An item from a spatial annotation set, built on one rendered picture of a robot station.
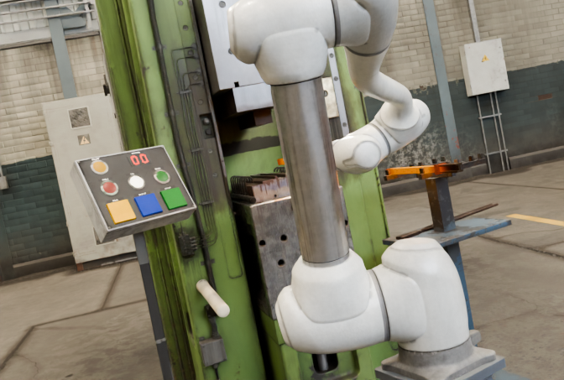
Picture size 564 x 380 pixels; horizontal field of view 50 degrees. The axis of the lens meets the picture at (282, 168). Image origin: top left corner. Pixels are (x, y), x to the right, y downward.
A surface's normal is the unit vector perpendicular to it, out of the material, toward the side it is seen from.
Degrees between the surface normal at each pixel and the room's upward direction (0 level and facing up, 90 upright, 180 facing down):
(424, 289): 87
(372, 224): 90
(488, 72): 90
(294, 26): 112
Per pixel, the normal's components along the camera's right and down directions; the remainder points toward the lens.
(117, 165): 0.47, -0.57
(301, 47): 0.21, 0.33
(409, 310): 0.00, 0.07
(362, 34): 0.34, 0.82
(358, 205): 0.28, 0.00
